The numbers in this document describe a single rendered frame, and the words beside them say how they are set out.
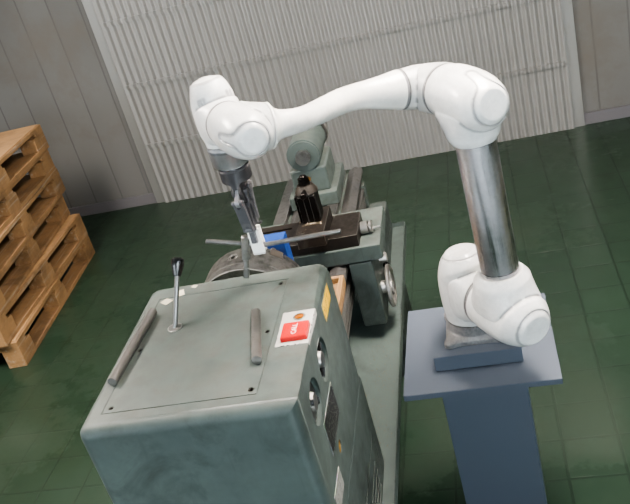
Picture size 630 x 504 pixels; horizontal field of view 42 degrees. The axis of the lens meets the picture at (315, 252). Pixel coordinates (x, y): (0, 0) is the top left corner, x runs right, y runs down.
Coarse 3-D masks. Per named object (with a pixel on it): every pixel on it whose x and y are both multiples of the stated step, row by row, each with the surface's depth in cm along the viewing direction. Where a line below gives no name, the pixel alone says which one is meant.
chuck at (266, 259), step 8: (240, 248) 230; (224, 256) 231; (240, 256) 226; (256, 256) 225; (264, 256) 225; (272, 256) 226; (216, 264) 230; (224, 264) 225; (232, 264) 223; (264, 264) 222; (272, 264) 223; (280, 264) 225; (288, 264) 227; (296, 264) 230
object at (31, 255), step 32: (32, 128) 517; (0, 160) 473; (32, 160) 508; (0, 192) 467; (32, 192) 505; (0, 224) 467; (32, 224) 497; (64, 224) 543; (0, 256) 469; (32, 256) 494; (64, 256) 532; (0, 288) 471; (32, 288) 500; (64, 288) 518; (0, 320) 446; (32, 320) 472; (0, 352) 455; (32, 352) 466
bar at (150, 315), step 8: (152, 312) 203; (144, 320) 199; (152, 320) 201; (144, 328) 197; (136, 336) 194; (128, 344) 191; (136, 344) 192; (128, 352) 188; (120, 360) 186; (128, 360) 187; (120, 368) 183; (112, 376) 181; (120, 376) 183; (112, 384) 181
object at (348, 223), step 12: (336, 216) 296; (348, 216) 294; (360, 216) 294; (264, 228) 303; (276, 228) 300; (288, 228) 298; (336, 228) 288; (348, 228) 286; (336, 240) 282; (348, 240) 281; (300, 252) 286; (312, 252) 285
